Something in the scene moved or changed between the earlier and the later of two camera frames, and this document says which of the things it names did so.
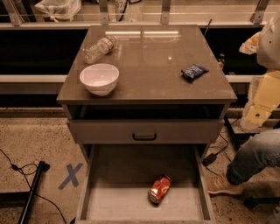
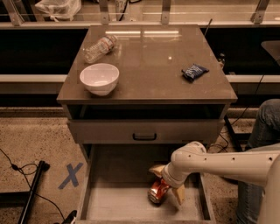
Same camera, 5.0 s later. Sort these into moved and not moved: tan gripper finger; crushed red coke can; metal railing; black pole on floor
Moved: tan gripper finger
Not moved: crushed red coke can; black pole on floor; metal railing
